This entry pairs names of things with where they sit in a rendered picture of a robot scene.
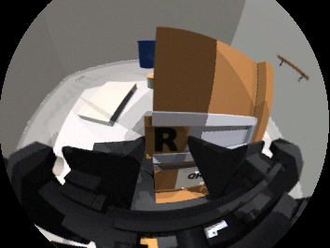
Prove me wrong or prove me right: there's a white paper ticket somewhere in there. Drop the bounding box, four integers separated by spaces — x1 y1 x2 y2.
175 166 205 188

